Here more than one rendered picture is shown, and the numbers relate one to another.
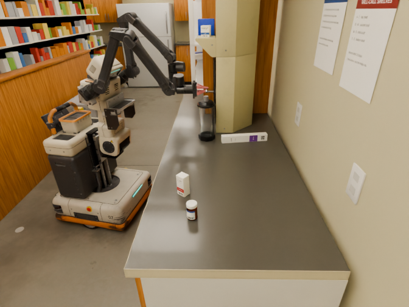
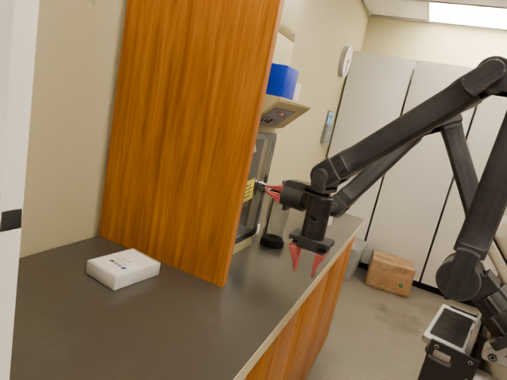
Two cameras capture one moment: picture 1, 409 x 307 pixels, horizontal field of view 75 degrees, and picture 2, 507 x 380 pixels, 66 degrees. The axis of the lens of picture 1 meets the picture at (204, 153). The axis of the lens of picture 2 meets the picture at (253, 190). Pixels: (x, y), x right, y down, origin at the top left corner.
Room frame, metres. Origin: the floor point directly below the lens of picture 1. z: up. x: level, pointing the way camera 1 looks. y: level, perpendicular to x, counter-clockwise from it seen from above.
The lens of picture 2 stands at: (2.98, 0.39, 1.48)
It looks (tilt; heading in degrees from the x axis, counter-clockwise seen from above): 12 degrees down; 200
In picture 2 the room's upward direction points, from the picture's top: 12 degrees clockwise
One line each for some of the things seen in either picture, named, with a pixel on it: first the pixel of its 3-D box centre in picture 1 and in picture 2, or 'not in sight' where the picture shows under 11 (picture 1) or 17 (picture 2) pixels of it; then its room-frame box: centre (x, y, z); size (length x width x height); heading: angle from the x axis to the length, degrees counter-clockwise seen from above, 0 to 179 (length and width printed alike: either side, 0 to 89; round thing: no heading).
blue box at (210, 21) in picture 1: (206, 27); (275, 81); (1.83, -0.03, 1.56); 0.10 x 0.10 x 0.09; 88
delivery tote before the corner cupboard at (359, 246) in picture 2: not in sight; (331, 252); (-0.96, -0.05, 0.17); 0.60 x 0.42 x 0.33; 86
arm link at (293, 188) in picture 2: (176, 63); (307, 188); (2.05, 0.19, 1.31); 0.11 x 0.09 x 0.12; 77
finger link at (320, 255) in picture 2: not in sight; (311, 257); (2.06, 0.24, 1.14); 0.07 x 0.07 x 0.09; 88
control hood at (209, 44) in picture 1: (206, 44); (278, 114); (1.75, -0.03, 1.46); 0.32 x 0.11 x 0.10; 178
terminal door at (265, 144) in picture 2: (214, 88); (248, 189); (1.75, -0.08, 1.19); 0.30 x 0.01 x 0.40; 177
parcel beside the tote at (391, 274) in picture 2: not in sight; (389, 272); (-0.97, 0.54, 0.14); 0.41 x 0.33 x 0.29; 94
